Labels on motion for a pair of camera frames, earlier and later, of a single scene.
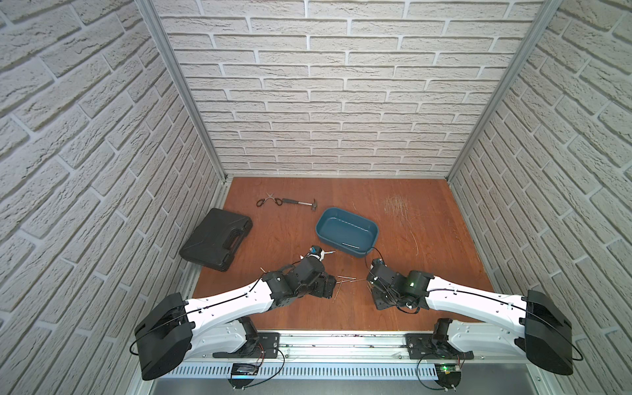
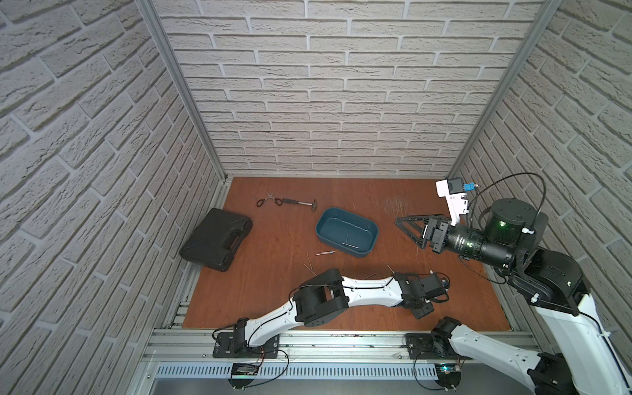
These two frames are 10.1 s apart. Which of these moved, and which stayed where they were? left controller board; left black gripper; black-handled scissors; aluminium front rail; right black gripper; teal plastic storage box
Moved: left black gripper; right black gripper
Stayed: black-handled scissors; left controller board; teal plastic storage box; aluminium front rail
